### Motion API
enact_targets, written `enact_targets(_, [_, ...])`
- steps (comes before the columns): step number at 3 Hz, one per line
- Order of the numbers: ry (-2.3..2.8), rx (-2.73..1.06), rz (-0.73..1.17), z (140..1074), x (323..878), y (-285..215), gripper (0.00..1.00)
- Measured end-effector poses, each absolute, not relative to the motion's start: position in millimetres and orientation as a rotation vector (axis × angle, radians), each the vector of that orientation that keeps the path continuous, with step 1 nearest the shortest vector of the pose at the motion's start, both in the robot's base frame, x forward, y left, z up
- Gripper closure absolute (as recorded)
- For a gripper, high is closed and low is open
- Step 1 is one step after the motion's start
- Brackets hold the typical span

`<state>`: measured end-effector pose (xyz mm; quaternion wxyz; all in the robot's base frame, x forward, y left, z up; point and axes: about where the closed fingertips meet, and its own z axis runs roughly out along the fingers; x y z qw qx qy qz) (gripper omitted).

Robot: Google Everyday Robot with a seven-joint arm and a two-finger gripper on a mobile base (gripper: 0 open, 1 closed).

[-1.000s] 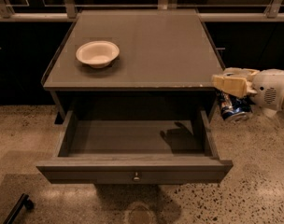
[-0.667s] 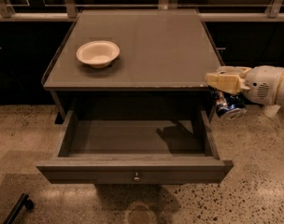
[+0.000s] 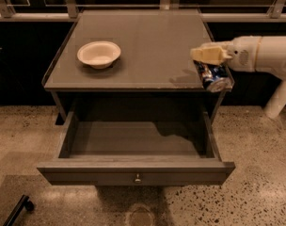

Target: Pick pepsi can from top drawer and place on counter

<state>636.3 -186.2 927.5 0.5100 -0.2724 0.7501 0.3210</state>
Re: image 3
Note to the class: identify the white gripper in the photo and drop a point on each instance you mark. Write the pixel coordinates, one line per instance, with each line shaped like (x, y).
(242, 55)

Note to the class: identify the blue pepsi can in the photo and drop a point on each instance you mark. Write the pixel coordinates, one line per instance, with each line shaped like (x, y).
(213, 78)

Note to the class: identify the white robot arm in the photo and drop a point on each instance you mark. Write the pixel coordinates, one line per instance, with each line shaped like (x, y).
(271, 58)

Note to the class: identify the grey cabinet counter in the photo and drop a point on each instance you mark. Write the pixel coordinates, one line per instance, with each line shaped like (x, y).
(153, 79)

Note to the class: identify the small metal drawer knob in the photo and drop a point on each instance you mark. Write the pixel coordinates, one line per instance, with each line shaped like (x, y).
(137, 179)

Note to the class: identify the open grey top drawer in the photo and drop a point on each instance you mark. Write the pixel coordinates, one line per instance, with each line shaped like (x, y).
(111, 153)

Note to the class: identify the white paper bowl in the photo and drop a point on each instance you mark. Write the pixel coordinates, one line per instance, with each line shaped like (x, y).
(99, 54)

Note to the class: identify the black wheeled base leg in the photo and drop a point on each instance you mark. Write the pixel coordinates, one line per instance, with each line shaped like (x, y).
(23, 203)

